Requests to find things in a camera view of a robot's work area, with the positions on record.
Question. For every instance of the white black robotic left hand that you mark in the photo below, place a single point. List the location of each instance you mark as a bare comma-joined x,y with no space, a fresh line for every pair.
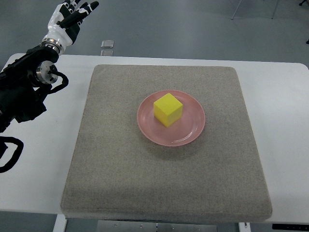
64,24

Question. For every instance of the yellow cube block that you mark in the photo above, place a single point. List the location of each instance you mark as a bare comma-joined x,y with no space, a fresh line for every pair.
168,109

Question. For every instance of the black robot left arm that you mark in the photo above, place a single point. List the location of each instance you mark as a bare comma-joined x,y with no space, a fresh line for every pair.
25,83

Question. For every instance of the pink plate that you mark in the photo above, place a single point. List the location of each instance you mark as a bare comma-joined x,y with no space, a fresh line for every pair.
183,131

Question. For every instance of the grey felt mat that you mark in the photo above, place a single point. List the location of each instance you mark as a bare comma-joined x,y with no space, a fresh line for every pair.
117,173

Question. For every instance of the grey chair legs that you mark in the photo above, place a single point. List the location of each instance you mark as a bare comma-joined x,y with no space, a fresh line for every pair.
255,9

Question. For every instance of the white table leg frame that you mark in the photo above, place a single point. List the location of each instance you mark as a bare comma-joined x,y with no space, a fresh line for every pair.
126,226

